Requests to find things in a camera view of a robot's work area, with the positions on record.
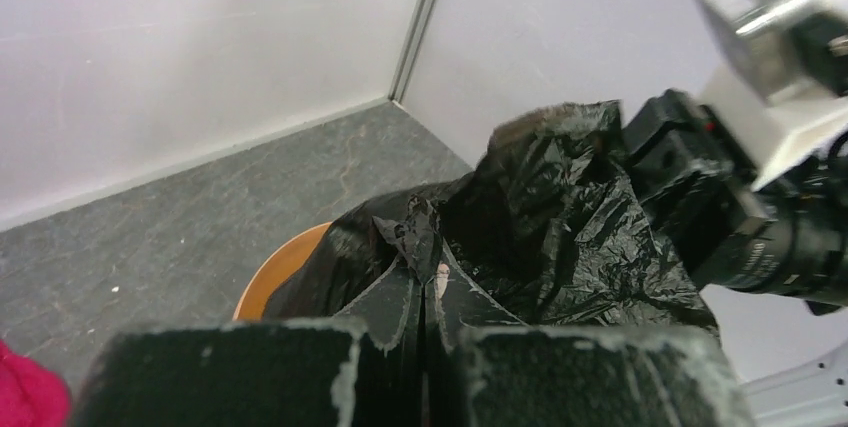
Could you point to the orange trash bin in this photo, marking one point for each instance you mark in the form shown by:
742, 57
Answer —
275, 270

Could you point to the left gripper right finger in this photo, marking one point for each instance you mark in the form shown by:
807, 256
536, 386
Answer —
487, 368

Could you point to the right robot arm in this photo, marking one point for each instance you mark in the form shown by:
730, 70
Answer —
802, 253

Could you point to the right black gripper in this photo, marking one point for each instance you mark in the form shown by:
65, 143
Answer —
685, 175

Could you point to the right aluminium corner post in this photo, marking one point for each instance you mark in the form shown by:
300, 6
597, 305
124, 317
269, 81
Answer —
415, 35

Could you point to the black trash bag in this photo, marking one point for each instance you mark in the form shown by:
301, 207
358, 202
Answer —
547, 224

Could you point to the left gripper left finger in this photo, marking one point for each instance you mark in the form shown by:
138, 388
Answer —
358, 367

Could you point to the red cloth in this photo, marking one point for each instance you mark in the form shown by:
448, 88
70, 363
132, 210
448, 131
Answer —
31, 395

